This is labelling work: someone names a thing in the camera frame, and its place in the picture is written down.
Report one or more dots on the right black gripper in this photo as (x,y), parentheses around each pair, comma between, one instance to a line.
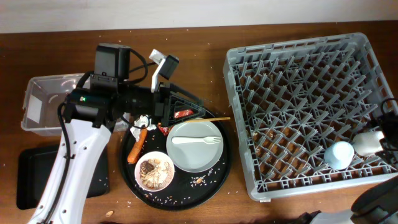
(388,121)

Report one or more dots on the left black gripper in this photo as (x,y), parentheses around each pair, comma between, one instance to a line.
(165,115)

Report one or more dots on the white cup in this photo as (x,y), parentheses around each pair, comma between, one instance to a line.
(367,144)

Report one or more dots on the red snack wrapper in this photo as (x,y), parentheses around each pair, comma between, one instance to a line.
(177,115)

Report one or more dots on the white tissue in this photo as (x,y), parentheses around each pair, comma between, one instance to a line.
(140,124)

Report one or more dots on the grey plate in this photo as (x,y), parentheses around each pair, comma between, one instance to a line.
(194,157)

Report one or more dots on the white plastic fork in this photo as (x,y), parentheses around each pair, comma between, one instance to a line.
(206,140)

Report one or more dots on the wooden chopstick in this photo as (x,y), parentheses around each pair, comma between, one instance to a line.
(208,119)

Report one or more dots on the blue cup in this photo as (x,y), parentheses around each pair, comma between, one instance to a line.
(339,155)

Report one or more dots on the orange carrot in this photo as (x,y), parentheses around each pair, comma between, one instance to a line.
(133,156)

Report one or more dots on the pink bowl with food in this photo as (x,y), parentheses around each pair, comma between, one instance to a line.
(154,171)

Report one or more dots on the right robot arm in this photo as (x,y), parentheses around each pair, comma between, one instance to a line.
(379,203)

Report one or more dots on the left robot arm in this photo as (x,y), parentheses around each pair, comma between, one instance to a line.
(88,116)

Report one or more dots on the grey dishwasher rack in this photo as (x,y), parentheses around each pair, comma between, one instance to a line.
(292,100)

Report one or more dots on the black round tray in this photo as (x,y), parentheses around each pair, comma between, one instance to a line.
(186,190)

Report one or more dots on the peanut on table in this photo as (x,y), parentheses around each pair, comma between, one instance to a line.
(109,213)

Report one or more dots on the clear plastic bin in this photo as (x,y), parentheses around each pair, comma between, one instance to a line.
(42,98)

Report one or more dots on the black rectangular tray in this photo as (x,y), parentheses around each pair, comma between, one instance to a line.
(34,167)

